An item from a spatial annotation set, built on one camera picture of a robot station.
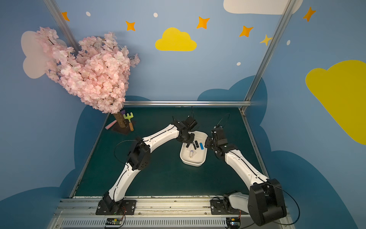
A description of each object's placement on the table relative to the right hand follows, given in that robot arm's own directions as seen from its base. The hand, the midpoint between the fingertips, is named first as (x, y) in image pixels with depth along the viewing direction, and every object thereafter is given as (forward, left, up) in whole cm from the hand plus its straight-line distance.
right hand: (211, 139), depth 88 cm
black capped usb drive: (+3, +8, -11) cm, 14 cm away
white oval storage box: (-7, +6, -12) cm, 15 cm away
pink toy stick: (+14, +75, -9) cm, 77 cm away
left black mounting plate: (-40, +50, +1) cm, 64 cm away
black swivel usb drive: (+2, +11, -11) cm, 15 cm away
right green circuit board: (-41, -11, -14) cm, 45 cm away
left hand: (+3, +13, -6) cm, 15 cm away
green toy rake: (+24, +64, -11) cm, 69 cm away
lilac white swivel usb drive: (-5, +11, -11) cm, 16 cm away
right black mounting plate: (-35, -6, -11) cm, 37 cm away
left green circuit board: (-45, +50, -13) cm, 69 cm away
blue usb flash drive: (+1, +5, -12) cm, 13 cm away
